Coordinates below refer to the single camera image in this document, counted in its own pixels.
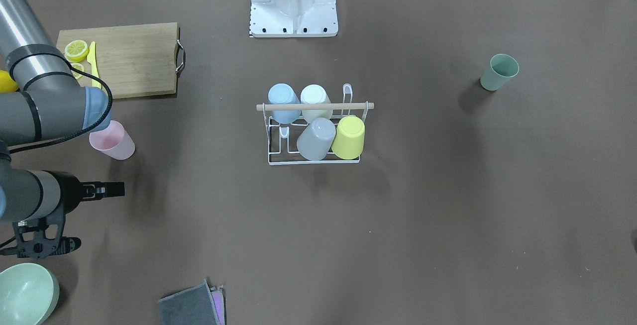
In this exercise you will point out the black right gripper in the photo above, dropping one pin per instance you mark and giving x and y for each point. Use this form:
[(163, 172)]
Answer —
[(68, 191)]

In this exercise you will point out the blue plastic cup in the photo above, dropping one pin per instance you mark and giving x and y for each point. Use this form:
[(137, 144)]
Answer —
[(283, 94)]

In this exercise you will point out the yellow plastic cup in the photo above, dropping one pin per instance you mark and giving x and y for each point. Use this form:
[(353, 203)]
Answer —
[(348, 143)]

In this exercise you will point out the yellow plastic knife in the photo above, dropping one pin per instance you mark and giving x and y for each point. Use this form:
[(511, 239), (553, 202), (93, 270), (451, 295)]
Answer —
[(92, 61)]

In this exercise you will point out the white wire cup rack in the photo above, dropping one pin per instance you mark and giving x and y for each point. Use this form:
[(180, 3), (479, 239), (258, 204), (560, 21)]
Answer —
[(282, 139)]

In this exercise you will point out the grey plastic cup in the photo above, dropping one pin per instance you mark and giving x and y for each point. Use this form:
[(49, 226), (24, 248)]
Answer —
[(316, 140)]

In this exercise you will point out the wooden cutting board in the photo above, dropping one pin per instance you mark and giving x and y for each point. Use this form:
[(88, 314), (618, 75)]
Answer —
[(135, 61)]

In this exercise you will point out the pink plastic cup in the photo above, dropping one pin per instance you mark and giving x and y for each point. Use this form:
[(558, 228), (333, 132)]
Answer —
[(114, 141)]

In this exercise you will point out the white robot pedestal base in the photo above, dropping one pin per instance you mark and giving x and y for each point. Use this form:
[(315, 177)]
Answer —
[(293, 18)]

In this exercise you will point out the lemon half slice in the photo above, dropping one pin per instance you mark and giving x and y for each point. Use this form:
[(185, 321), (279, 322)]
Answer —
[(76, 51)]

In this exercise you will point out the green plastic cup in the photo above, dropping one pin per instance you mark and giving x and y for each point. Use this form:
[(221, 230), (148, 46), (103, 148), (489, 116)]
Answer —
[(501, 69)]

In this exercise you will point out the yellow lemon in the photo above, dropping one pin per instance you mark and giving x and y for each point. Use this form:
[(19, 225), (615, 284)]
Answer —
[(7, 84)]

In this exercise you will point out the mint green bowl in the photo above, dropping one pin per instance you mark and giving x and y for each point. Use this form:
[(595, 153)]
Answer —
[(29, 294)]

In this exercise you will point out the grey folded cloth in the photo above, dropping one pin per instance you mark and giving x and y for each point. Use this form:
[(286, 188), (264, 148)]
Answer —
[(192, 306)]

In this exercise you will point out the pink folded cloth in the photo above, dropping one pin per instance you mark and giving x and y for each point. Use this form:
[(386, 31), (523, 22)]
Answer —
[(218, 298)]

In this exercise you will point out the white plastic cup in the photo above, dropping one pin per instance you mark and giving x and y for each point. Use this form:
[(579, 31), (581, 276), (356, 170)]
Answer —
[(315, 94)]

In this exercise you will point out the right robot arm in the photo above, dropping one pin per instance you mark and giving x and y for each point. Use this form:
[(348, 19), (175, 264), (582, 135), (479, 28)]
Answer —
[(50, 107)]

